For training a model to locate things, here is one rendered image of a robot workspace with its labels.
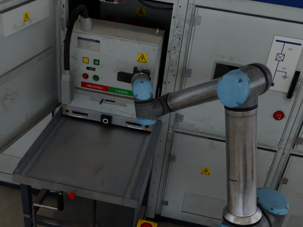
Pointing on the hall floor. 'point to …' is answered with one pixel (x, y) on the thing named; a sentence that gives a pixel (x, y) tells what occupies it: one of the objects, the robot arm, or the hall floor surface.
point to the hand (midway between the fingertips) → (133, 72)
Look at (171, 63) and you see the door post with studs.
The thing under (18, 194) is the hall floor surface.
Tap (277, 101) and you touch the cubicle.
